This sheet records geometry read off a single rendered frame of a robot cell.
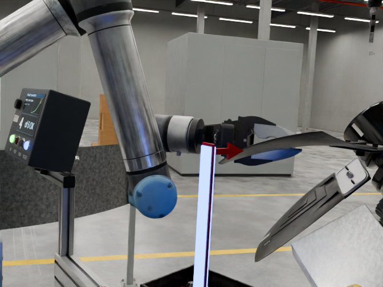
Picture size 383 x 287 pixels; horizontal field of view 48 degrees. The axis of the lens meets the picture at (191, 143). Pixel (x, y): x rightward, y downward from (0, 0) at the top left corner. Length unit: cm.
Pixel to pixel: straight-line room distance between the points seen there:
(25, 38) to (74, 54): 402
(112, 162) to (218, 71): 451
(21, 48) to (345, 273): 70
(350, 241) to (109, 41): 52
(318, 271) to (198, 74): 618
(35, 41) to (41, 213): 164
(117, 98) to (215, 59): 624
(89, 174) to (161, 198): 181
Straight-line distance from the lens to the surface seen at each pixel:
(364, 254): 80
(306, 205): 97
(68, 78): 488
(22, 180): 235
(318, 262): 79
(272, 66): 733
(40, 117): 109
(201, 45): 690
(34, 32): 88
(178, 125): 85
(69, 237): 110
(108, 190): 267
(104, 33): 74
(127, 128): 74
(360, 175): 92
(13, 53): 89
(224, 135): 74
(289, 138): 62
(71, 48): 490
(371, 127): 88
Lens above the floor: 125
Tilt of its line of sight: 6 degrees down
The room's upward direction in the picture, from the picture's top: 3 degrees clockwise
